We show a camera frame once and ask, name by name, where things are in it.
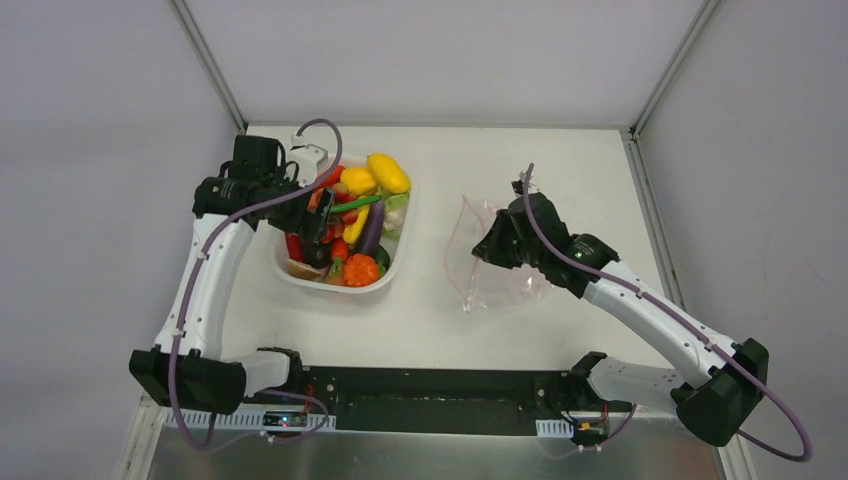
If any clear pink-dotted zip bag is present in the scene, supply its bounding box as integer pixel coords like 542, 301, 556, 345
443, 196, 554, 315

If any red cherry bunch green stem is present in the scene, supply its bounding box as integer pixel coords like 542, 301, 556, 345
318, 182, 382, 243

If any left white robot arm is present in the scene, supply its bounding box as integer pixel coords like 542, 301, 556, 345
129, 135, 331, 415

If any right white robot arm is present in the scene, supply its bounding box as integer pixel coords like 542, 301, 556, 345
472, 193, 769, 446

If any white plastic food bin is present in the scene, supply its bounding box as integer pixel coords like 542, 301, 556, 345
268, 156, 417, 294

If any red chili pepper toy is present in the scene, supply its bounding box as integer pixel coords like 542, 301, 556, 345
284, 233, 304, 263

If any yellow banana toy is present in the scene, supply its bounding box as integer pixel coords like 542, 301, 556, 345
341, 205, 370, 245

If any brown mushroom slice toy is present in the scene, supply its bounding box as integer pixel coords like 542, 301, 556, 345
285, 259, 327, 282

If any purple eggplant toy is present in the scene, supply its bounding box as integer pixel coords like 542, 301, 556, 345
355, 200, 386, 256

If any orange pumpkin toy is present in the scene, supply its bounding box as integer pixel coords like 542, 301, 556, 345
342, 253, 381, 288

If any yellow bell pepper toy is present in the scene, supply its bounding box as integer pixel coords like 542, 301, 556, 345
340, 167, 378, 197

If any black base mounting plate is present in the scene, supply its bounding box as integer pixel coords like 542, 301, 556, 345
253, 366, 605, 437

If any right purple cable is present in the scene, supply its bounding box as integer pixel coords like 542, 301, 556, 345
520, 162, 814, 464

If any purple cable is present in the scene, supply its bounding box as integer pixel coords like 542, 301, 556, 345
520, 162, 814, 464
166, 117, 344, 453

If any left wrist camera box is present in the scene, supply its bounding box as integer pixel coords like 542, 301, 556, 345
287, 134, 330, 187

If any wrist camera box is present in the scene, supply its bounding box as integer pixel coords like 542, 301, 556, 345
287, 134, 330, 187
511, 177, 533, 198

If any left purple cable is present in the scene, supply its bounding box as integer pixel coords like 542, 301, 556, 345
166, 117, 344, 453

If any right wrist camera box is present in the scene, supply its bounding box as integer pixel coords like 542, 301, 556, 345
511, 177, 533, 198

